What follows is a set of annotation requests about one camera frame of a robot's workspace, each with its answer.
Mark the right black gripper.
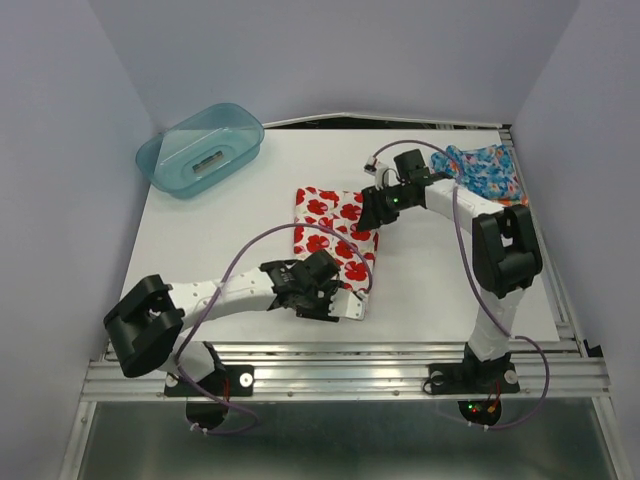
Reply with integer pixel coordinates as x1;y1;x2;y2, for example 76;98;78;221
354;182;416;233

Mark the red poppy white skirt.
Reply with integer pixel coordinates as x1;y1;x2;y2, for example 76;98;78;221
293;186;379;301

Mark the blue floral skirt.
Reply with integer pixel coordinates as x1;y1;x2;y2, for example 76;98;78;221
430;144;525;202

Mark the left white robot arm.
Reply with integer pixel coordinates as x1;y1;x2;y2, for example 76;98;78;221
103;250;351;394

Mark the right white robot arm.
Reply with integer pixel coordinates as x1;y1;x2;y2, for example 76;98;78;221
357;149;543;394

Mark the orange floral folded skirt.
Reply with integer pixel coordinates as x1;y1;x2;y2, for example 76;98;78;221
496;196;529;207

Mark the teal plastic bin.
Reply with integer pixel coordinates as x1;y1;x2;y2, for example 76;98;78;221
135;103;265;199

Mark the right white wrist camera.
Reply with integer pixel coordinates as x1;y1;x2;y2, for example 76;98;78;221
364;156;395;190

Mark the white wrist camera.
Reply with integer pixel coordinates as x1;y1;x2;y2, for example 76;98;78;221
364;156;395;190
330;288;368;321

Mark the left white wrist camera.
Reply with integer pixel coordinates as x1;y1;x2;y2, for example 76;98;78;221
330;288;368;321

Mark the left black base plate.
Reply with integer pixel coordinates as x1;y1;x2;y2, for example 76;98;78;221
164;342;255;401

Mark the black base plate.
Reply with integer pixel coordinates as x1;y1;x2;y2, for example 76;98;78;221
164;342;255;401
422;361;520;396

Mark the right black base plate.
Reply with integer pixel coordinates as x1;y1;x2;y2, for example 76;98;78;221
422;361;520;396

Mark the aluminium right side rail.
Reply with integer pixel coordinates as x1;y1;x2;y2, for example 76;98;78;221
498;124;604;359

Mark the aluminium front rail frame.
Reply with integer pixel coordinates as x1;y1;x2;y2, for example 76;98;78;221
54;340;626;480

